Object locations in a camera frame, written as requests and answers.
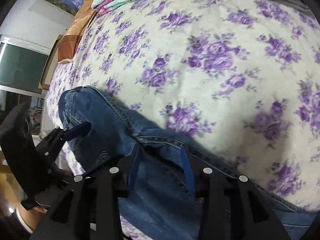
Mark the blue denim pants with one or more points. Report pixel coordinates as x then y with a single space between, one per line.
160 205

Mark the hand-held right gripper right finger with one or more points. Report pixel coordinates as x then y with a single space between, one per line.
187 170

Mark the window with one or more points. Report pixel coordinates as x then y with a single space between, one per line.
20 67

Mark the person's left forearm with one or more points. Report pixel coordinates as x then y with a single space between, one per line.
32 215

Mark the orange brown pillow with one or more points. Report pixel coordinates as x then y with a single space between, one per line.
72 42

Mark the purple floral bed sheet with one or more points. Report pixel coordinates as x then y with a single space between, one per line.
200 80

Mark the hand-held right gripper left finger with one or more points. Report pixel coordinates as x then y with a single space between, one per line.
133 165

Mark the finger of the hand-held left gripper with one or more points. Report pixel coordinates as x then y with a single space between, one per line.
75 131

